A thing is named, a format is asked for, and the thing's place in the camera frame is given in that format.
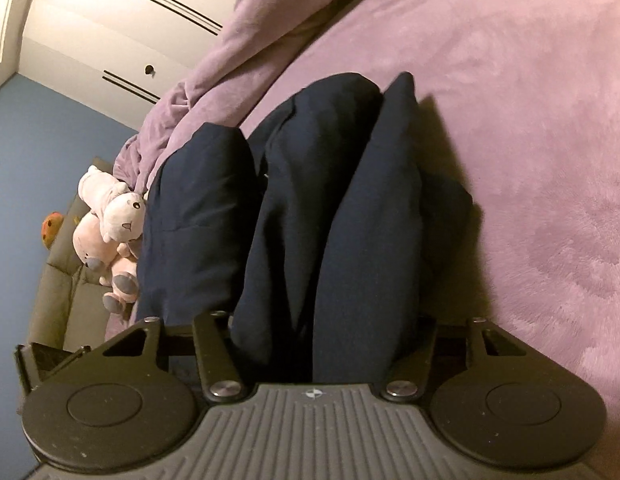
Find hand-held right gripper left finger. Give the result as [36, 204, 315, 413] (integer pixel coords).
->
[101, 310, 249, 402]

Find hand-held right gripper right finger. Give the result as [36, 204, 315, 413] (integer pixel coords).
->
[381, 316, 516, 402]

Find navy blue pants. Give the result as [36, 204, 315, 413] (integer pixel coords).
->
[132, 71, 474, 385]

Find grey sofa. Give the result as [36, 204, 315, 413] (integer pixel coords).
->
[27, 157, 141, 357]

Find pink plush toy grey paws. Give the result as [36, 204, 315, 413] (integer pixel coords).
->
[71, 210, 142, 312]

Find pale plush toy with face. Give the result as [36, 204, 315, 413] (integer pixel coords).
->
[78, 165, 148, 243]

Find orange plush toy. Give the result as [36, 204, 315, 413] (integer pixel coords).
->
[39, 211, 66, 250]

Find purple plush bed blanket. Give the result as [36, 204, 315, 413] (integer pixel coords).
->
[240, 0, 620, 421]

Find purple crumpled duvet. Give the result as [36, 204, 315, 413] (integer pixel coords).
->
[112, 0, 361, 191]

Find white wardrobe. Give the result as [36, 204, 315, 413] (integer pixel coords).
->
[0, 0, 253, 133]

